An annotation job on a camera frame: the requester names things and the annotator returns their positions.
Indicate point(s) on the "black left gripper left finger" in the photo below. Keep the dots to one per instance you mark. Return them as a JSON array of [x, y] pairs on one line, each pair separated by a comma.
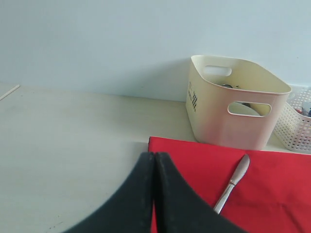
[[129, 209]]

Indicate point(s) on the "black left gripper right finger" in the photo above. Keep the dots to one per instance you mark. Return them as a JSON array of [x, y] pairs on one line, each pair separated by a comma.
[[178, 209]]

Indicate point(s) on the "steel table knife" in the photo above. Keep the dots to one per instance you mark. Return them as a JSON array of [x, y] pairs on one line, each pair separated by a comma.
[[238, 174]]

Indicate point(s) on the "white enamel bowl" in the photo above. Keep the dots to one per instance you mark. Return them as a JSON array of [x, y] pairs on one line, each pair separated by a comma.
[[241, 109]]

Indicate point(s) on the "red table cloth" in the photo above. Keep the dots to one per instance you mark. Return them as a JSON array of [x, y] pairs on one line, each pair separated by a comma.
[[274, 196]]

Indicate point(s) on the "cream plastic bin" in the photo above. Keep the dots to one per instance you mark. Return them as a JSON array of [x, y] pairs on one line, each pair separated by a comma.
[[215, 83]]

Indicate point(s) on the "white perforated plastic basket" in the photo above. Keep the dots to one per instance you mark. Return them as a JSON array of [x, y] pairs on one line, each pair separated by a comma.
[[294, 129]]

